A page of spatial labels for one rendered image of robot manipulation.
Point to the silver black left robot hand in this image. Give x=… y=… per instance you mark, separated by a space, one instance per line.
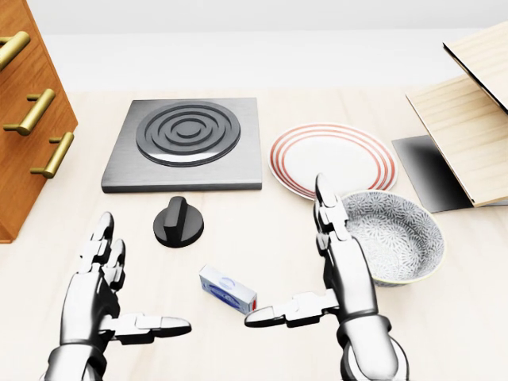
x=81 y=301

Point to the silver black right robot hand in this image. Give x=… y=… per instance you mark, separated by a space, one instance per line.
x=351 y=278

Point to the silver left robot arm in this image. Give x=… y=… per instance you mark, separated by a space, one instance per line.
x=75 y=363

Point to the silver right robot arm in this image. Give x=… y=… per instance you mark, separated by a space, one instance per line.
x=371 y=349

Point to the grey patterned bowl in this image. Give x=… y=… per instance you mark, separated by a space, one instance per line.
x=397 y=238

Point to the white blue cream cheese box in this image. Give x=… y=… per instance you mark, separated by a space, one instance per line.
x=226 y=290

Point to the white plate with red rings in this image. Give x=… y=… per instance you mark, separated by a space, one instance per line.
x=331 y=158

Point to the round black stove knob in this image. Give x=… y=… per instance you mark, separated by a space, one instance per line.
x=177 y=226

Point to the wooden cabinet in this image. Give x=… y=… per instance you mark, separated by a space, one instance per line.
x=24 y=131

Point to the pale wooden slat rack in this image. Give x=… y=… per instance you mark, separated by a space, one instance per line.
x=464 y=131

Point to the flat dark stove plate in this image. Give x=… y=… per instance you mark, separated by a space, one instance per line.
x=186 y=147

